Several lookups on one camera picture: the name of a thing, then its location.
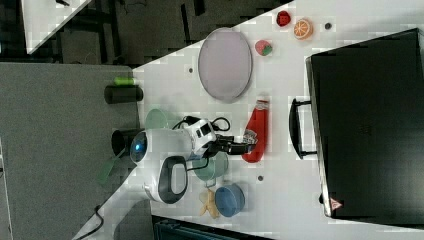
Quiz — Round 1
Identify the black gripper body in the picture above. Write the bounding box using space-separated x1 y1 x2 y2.
208 135 234 157

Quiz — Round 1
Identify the orange slice toy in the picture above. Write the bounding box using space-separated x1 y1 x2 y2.
293 18 313 40

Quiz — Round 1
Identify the green slotted spatula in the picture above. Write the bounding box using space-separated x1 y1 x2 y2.
97 149 125 184

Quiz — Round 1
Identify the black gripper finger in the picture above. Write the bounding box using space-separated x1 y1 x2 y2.
234 136 250 144
229 143 256 155

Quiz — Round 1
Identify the peeled toy banana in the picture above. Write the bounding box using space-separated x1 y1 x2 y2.
199 189 220 219

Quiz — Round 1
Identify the red plush ketchup bottle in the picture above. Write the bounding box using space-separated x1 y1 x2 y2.
242 97 270 163

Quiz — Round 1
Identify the blue measuring cup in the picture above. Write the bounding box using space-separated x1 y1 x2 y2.
215 184 245 217

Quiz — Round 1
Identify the grey oval plate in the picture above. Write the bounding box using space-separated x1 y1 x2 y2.
198 28 253 103

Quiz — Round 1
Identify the green bottle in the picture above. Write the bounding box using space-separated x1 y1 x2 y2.
114 77 135 85

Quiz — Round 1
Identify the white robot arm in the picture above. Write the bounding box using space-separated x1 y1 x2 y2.
72 117 257 240

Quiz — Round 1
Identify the green measuring cup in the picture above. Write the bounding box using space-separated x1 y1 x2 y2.
192 152 229 188

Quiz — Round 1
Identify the red toy fruit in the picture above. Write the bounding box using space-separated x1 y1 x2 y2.
276 11 291 27

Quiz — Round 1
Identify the plush strawberry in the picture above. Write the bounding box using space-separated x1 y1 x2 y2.
255 40 272 56

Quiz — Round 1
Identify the black pot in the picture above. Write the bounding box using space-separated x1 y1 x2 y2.
111 129 140 156

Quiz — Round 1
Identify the green plastic colander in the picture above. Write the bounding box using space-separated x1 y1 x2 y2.
145 108 179 129

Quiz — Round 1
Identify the black cylinder container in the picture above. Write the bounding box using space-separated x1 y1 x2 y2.
104 85 144 104

